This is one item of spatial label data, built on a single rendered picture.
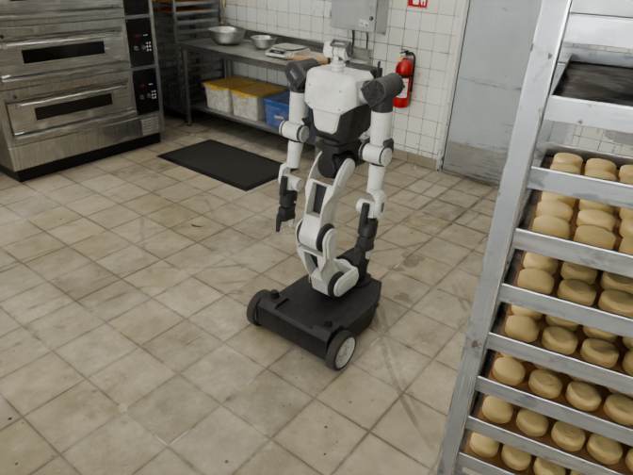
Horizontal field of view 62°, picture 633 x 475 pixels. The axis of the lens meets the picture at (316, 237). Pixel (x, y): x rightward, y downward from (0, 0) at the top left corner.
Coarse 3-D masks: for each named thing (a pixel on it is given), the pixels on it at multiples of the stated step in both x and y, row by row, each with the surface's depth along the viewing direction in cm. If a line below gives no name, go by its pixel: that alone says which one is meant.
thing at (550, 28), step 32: (544, 0) 57; (544, 32) 58; (544, 64) 59; (544, 96) 61; (512, 128) 64; (512, 160) 65; (512, 192) 67; (512, 224) 69; (480, 288) 75; (480, 320) 77; (480, 352) 79; (448, 416) 88; (448, 448) 91
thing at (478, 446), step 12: (468, 444) 98; (480, 444) 96; (492, 444) 96; (504, 444) 97; (480, 456) 96; (492, 456) 96; (504, 456) 95; (516, 456) 94; (528, 456) 94; (504, 468) 94; (516, 468) 94; (528, 468) 94; (540, 468) 92; (552, 468) 92; (564, 468) 93
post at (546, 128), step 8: (560, 72) 99; (552, 88) 101; (544, 120) 104; (544, 128) 104; (552, 128) 105; (544, 136) 105; (536, 160) 108; (520, 216) 114; (512, 248) 118; (480, 368) 135; (456, 464) 153
